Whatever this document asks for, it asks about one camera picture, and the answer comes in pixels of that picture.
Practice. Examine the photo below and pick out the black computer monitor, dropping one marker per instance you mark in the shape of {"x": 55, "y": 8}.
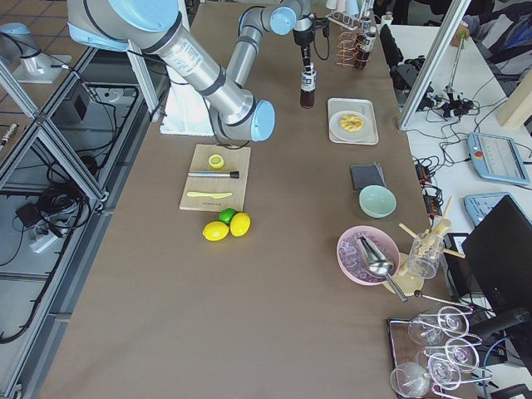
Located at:
{"x": 498, "y": 252}

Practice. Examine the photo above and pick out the grey folded cloth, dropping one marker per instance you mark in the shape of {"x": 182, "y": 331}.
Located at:
{"x": 366, "y": 175}

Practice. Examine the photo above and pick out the blue teach pendant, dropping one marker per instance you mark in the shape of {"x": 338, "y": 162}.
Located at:
{"x": 496, "y": 157}
{"x": 477, "y": 206}

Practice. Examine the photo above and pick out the green handled reacher stick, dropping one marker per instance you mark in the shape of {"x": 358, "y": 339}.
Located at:
{"x": 458, "y": 43}

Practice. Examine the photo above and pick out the white round plate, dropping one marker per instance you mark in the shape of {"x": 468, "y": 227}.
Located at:
{"x": 347, "y": 136}

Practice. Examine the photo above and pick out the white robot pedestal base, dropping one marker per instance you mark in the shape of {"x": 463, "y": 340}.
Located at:
{"x": 186, "y": 112}

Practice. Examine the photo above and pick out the copper wire bottle rack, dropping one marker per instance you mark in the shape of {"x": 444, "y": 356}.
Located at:
{"x": 346, "y": 48}

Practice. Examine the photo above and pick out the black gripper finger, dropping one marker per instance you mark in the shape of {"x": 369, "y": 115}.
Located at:
{"x": 306, "y": 57}

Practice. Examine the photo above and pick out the cream serving tray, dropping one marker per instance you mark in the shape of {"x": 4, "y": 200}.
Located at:
{"x": 364, "y": 107}

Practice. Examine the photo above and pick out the wooden glass stand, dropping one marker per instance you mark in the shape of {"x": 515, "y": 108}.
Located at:
{"x": 440, "y": 229}

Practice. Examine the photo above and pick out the green lime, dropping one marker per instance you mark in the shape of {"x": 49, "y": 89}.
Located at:
{"x": 226, "y": 215}

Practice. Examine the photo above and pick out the wine glass rack tray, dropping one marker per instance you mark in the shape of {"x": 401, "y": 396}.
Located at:
{"x": 434, "y": 354}

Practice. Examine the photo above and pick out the glazed braided donut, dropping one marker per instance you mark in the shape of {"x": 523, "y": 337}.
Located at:
{"x": 351, "y": 123}

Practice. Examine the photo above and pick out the steel muddler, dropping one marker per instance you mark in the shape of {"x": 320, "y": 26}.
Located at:
{"x": 214, "y": 174}

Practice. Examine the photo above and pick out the clear glass jar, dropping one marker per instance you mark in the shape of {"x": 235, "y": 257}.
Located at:
{"x": 424, "y": 257}

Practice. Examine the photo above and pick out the tea bottle white cap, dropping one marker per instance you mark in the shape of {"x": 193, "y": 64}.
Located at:
{"x": 307, "y": 89}

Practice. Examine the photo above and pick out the yellow lemon near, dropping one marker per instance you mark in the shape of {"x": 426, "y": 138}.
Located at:
{"x": 215, "y": 231}

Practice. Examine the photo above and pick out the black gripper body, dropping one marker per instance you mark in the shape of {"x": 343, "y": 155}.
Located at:
{"x": 302, "y": 36}

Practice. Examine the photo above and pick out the yellow lemon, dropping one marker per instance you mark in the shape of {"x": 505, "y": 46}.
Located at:
{"x": 215, "y": 231}
{"x": 240, "y": 224}

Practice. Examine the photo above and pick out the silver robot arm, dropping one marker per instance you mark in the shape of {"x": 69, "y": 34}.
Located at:
{"x": 157, "y": 27}
{"x": 35, "y": 66}

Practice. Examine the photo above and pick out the halved lemon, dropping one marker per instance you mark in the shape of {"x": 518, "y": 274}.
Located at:
{"x": 216, "y": 162}

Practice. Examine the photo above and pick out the yellow lemon far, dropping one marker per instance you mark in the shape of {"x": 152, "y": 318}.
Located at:
{"x": 240, "y": 224}

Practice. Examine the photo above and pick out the metal ice scoop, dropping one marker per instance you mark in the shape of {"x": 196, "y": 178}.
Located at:
{"x": 378, "y": 264}

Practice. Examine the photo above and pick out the pink ice bowl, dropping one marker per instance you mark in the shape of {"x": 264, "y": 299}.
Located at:
{"x": 352, "y": 263}

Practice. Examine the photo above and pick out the mint green bowl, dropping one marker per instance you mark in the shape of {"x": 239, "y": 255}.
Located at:
{"x": 377, "y": 201}

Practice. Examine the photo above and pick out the wooden block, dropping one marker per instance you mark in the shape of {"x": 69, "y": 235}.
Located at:
{"x": 517, "y": 109}

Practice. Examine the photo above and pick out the yellow plastic knife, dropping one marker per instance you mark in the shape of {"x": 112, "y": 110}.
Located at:
{"x": 216, "y": 196}

